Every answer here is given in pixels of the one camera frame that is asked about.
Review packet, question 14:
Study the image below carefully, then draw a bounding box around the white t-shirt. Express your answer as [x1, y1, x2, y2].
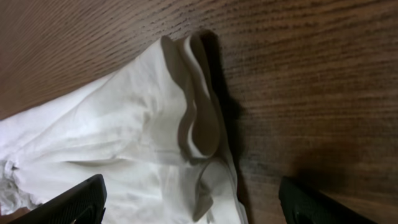
[1, 35, 248, 223]

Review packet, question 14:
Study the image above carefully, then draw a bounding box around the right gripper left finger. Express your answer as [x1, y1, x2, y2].
[10, 174, 107, 224]

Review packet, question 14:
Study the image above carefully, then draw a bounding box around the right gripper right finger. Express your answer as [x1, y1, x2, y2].
[279, 177, 375, 224]

